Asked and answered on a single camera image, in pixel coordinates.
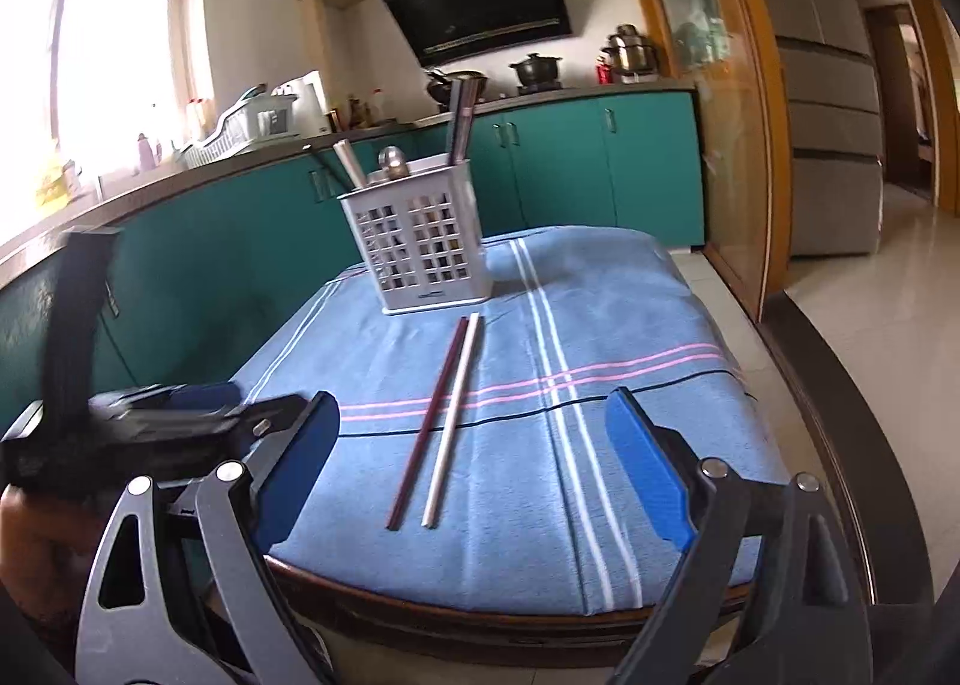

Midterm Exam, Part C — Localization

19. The black wok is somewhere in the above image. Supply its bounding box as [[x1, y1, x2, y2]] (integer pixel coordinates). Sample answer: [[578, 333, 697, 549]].
[[425, 70, 488, 104]]

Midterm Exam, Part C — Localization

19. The stainless steel pot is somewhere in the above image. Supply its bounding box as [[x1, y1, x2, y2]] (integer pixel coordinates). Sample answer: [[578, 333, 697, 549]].
[[606, 25, 661, 82]]

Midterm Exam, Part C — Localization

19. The dark wooden table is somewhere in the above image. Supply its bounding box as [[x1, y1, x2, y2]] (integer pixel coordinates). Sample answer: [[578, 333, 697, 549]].
[[262, 554, 758, 656]]

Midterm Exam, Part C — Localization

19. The blue striped cloth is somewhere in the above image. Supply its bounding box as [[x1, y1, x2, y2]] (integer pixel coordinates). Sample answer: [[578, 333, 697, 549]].
[[225, 226, 792, 617]]

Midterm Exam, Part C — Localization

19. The white plastic utensil basket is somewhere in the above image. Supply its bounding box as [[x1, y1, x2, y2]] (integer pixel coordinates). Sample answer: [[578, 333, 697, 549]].
[[337, 155, 494, 317]]

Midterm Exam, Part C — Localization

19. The white dish rack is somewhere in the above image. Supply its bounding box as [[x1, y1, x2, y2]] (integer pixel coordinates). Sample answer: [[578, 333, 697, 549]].
[[174, 85, 299, 168]]

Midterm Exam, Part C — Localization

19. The dark red chopstick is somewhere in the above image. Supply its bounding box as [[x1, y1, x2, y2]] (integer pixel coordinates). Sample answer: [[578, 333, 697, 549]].
[[385, 313, 469, 531]]

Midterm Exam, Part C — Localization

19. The grey refrigerator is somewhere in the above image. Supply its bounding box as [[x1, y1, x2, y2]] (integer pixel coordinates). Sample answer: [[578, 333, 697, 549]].
[[731, 0, 884, 258]]

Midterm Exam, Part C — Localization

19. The grey stone countertop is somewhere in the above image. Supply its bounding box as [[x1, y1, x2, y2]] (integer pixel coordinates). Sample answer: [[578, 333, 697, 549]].
[[0, 80, 695, 266]]

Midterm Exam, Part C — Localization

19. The person's left hand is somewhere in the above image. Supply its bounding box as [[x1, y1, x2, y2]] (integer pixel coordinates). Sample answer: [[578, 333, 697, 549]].
[[0, 486, 106, 626]]

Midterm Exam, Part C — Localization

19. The wooden framed glass door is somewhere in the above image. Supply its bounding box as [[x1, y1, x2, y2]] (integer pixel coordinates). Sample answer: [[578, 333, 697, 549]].
[[621, 0, 788, 322]]

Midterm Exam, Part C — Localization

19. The teal base cabinet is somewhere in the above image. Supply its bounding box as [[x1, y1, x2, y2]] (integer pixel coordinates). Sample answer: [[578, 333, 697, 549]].
[[0, 137, 421, 446], [416, 91, 706, 251]]

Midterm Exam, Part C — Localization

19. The black cooking pot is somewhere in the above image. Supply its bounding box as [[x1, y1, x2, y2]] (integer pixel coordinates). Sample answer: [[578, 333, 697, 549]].
[[510, 53, 562, 89]]

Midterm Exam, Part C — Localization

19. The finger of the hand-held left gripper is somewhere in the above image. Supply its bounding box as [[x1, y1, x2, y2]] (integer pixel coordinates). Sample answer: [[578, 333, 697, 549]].
[[120, 396, 305, 465], [94, 382, 242, 416]]

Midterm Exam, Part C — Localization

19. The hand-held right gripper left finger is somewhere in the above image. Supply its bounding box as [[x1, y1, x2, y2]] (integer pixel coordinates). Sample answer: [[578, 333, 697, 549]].
[[75, 391, 342, 685]]

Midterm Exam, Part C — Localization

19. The yellow bag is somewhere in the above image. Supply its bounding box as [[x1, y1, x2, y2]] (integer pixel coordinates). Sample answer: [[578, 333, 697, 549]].
[[34, 155, 80, 206]]

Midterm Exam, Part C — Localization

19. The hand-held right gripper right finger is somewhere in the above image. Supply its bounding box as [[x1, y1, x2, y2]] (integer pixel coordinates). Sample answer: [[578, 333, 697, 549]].
[[604, 387, 875, 685]]

